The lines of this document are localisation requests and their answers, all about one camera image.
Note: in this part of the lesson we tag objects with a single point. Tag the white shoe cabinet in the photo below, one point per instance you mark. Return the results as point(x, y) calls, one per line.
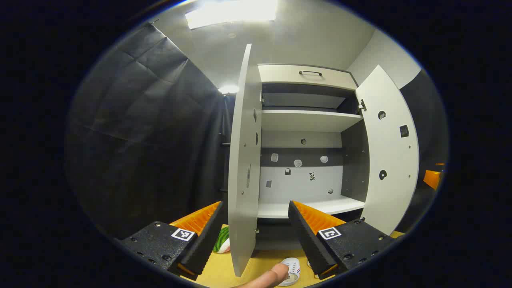
point(304, 120)

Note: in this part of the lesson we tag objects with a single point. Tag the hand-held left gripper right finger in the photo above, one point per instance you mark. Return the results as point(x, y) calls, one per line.
point(306, 236)

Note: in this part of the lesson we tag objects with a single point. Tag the ceiling light panel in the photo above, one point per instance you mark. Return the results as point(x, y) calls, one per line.
point(230, 14)

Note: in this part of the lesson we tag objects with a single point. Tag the green striped toy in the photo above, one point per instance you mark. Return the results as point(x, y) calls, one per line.
point(222, 240)

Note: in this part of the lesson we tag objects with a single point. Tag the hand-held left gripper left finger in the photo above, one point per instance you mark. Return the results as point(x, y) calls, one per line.
point(204, 240)

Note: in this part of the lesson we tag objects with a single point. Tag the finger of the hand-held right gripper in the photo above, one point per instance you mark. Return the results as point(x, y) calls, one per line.
point(432, 178)

